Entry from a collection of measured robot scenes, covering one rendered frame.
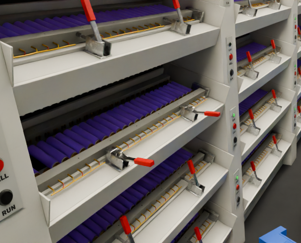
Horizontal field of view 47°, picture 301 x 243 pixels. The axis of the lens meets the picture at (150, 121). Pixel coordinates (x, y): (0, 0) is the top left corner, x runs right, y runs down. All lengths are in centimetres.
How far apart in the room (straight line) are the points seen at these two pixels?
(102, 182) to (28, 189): 15
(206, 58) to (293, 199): 77
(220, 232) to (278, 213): 36
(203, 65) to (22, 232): 65
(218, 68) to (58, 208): 58
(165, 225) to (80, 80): 41
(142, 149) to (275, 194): 93
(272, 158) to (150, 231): 87
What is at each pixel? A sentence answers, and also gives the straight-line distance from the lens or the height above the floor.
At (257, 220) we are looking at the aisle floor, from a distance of 137.
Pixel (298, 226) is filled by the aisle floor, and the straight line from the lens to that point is 136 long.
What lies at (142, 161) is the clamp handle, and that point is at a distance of 58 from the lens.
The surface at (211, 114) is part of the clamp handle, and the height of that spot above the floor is 54.
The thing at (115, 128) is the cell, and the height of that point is 56.
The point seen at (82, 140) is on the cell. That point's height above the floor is 57.
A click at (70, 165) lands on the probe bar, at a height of 56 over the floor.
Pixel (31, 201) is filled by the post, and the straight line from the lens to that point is 49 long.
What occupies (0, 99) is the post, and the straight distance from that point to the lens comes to 44.
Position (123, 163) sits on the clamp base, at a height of 53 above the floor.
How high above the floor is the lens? 78
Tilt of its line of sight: 18 degrees down
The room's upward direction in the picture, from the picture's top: 8 degrees counter-clockwise
